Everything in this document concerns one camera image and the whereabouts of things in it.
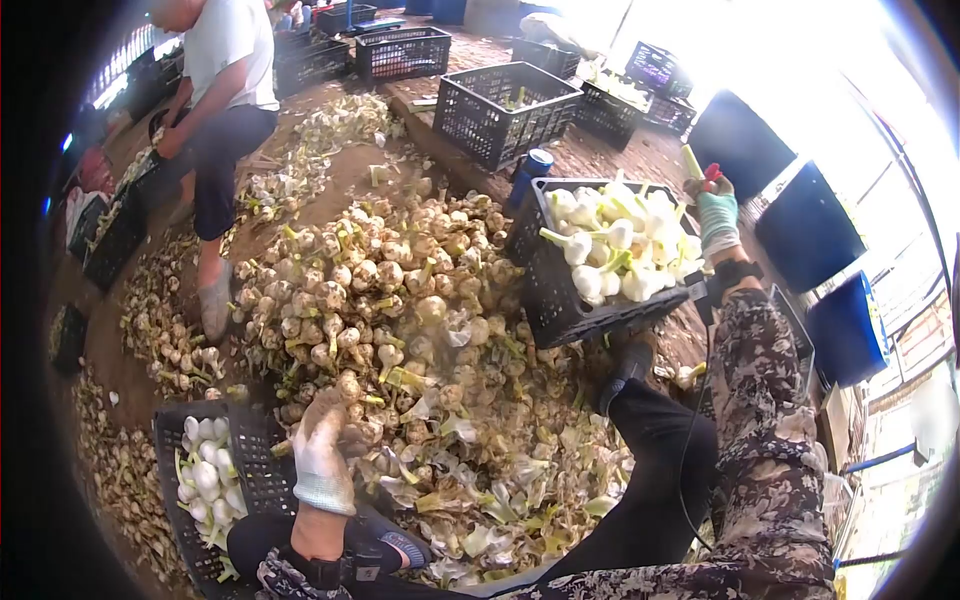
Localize person's left hand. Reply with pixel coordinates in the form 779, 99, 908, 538
291, 390, 358, 517

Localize person's right hand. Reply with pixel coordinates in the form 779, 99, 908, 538
682, 176, 744, 261

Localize person's left fingers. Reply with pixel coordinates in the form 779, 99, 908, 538
298, 390, 349, 444

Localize person's right fingers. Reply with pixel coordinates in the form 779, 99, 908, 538
682, 177, 723, 210

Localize blue plastic barrel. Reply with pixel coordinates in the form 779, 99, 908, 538
753, 159, 869, 295
805, 270, 891, 390
686, 90, 798, 204

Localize empty black plastic crate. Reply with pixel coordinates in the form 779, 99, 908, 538
354, 26, 453, 86
510, 37, 583, 81
643, 94, 698, 138
432, 61, 585, 174
624, 40, 695, 100
273, 37, 352, 100

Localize heap of white trimmed garlic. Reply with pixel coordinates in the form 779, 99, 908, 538
539, 175, 707, 306
174, 416, 249, 555

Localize black crate with trimmed garlic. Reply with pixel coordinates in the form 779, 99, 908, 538
504, 177, 711, 351
152, 399, 303, 600

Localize black wrist band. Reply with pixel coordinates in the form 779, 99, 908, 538
684, 258, 765, 325
298, 541, 393, 594

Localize pile of unpeeled garlic bulbs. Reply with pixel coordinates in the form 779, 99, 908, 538
228, 187, 543, 451

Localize blue metal can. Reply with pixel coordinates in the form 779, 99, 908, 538
507, 148, 555, 213

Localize heap of garlic skins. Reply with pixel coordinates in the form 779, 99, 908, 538
351, 375, 640, 591

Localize scattered unpeeled garlic bulbs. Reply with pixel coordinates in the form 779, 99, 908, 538
71, 367, 190, 588
120, 232, 228, 400
238, 93, 408, 220

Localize small black plastic crate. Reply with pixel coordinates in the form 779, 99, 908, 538
48, 303, 90, 378

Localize person's legs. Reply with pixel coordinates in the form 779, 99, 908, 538
225, 330, 721, 595

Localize person's body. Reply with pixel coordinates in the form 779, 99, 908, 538
480, 480, 838, 600

